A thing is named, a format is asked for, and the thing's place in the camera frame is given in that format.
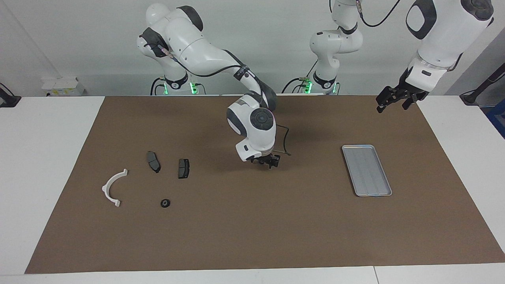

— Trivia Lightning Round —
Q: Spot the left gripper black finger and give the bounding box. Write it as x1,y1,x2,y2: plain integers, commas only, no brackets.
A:
376,88,400,114
402,93,428,110

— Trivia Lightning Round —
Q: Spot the silver metal tray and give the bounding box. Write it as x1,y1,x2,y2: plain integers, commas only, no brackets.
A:
342,144,393,197

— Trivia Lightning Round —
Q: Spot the brown table mat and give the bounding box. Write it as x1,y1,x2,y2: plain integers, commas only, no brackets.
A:
24,95,505,274

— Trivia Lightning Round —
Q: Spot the blue object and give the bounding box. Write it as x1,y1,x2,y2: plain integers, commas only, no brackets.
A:
486,103,505,138

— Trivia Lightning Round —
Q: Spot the curved dark brake pad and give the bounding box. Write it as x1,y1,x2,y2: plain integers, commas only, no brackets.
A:
147,151,161,174

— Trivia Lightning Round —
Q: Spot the white box with labels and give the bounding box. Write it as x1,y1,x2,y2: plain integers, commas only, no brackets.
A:
41,77,85,97

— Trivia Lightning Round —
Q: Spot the black table clamp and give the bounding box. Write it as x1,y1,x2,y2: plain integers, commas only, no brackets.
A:
0,83,21,108

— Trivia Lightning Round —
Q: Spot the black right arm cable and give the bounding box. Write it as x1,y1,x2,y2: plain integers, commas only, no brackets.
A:
148,37,292,156

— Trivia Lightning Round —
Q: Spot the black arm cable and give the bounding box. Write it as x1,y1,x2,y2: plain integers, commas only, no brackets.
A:
148,37,292,156
355,0,494,71

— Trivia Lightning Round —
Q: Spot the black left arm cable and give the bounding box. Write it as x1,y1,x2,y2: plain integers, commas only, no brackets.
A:
355,0,494,71

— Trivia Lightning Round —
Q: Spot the black left base cable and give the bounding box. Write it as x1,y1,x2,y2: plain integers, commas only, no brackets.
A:
281,59,318,94

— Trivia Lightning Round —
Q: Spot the white curved plastic bracket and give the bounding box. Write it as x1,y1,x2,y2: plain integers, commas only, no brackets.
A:
102,168,129,208

